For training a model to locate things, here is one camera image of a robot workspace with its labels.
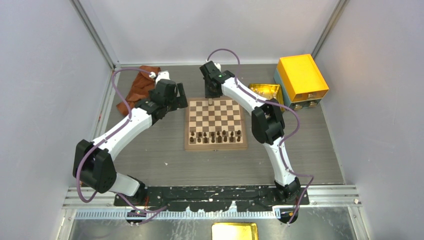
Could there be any yellow drawer box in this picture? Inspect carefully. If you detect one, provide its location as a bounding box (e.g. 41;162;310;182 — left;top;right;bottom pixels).
273;54;330;111

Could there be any aluminium front rail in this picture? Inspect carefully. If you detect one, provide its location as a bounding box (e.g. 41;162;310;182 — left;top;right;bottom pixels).
62;185;362;223

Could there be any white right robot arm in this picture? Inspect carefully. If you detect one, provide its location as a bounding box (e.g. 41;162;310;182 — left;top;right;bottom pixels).
199;61;301;206

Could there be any gold metal tin tray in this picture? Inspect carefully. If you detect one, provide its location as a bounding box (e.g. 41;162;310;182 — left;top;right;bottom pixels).
248;83;284;105

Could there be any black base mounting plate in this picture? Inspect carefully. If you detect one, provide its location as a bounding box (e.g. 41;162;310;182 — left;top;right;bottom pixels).
125;185;310;213

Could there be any wooden chessboard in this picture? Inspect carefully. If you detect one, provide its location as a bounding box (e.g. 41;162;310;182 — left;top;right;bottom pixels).
184;96;248;151

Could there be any brown cloth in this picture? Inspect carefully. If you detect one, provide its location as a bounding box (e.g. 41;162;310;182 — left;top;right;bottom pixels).
125;65;161;109

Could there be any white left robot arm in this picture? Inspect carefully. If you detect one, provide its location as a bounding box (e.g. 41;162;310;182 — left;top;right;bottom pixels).
72;79;188;207

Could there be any gold tin lid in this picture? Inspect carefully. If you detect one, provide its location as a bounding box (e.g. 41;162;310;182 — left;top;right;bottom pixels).
211;222;259;240

